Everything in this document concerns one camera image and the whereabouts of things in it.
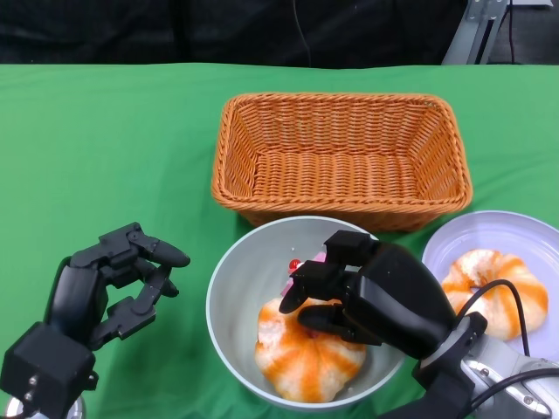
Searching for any lavender plate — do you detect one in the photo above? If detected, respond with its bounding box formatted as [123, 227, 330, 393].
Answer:
[421, 210, 559, 359]

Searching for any black backdrop curtain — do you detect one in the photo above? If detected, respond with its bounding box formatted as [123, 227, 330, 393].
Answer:
[0, 0, 559, 69]

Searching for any green tablecloth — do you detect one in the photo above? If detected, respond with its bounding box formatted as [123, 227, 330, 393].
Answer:
[0, 64, 559, 419]

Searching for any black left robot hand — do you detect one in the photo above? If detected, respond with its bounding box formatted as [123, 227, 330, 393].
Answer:
[45, 222, 192, 350]

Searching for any pink and chocolate cake slice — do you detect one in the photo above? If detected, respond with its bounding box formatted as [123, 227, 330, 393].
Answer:
[281, 251, 328, 299]

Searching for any thin black cable by stand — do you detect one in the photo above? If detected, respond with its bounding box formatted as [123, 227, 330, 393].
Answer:
[501, 0, 521, 65]

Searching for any orange wicker basket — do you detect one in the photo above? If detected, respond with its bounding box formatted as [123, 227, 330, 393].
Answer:
[210, 92, 474, 233]

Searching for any orange striped ring bread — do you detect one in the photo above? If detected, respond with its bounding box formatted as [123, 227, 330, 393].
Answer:
[440, 248, 550, 341]
[254, 297, 368, 402]

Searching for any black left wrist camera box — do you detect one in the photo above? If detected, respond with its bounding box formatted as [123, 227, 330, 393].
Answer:
[2, 321, 100, 419]

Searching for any thin black hanging cable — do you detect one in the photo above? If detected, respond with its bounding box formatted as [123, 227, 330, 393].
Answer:
[292, 0, 314, 67]

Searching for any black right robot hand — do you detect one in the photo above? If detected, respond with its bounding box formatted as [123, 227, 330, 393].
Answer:
[278, 230, 459, 361]

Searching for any grey bowl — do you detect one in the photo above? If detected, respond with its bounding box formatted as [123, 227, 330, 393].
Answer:
[205, 216, 407, 409]

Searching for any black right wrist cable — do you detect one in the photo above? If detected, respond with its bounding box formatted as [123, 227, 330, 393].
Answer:
[453, 278, 532, 358]

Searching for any grey metal stand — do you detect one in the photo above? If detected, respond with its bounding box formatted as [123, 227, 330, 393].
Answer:
[440, 0, 510, 66]

